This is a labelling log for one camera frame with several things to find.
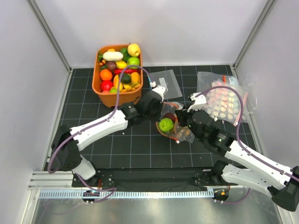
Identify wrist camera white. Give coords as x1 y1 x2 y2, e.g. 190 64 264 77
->
149 82 168 101
187 92 206 112

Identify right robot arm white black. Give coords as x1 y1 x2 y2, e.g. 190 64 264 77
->
175 109 299 212

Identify clear crumpled plastic bag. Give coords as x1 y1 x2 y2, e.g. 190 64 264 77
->
197 71 257 114

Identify aluminium frame rail front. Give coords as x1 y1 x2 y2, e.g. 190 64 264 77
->
28 172 228 203

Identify green toy apple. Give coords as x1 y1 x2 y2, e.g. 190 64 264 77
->
127 56 140 66

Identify orange zipper clear bag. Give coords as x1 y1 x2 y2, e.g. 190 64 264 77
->
156 102 195 143

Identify aluminium frame post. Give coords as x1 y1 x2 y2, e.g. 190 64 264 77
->
232 0 278 70
27 0 73 73

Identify yellow toy pear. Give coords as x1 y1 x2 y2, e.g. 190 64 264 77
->
127 43 141 57

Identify left aluminium frame post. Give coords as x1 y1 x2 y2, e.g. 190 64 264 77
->
27 0 73 73

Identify brown toy longan bunch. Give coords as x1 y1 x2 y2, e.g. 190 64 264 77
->
175 126 190 139

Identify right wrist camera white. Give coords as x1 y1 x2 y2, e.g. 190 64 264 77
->
187 92 206 112

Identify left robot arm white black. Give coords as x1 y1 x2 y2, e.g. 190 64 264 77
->
48 86 166 187

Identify polka dot zip bag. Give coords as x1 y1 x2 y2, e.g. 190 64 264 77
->
203 80 247 126

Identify yellow toy lemon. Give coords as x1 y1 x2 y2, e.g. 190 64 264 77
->
115 60 127 70

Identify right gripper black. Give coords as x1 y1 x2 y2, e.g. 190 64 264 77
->
175 104 204 142

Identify right aluminium frame post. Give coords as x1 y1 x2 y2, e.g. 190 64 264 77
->
232 0 278 70

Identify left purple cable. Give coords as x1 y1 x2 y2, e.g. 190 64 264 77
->
47 65 156 203

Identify blue zipper clear bag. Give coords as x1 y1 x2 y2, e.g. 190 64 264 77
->
150 70 183 99

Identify dark purple toy onion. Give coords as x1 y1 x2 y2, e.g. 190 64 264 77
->
106 61 117 72

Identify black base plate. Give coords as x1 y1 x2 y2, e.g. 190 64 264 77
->
86 168 228 192

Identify orange plastic basket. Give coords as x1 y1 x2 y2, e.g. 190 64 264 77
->
92 43 144 107

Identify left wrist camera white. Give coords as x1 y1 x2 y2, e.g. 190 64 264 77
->
149 82 168 101

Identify red toy chili pepper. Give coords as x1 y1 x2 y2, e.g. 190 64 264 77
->
114 69 139 75

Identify white toy radish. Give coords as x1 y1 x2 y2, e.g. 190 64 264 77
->
102 51 123 61

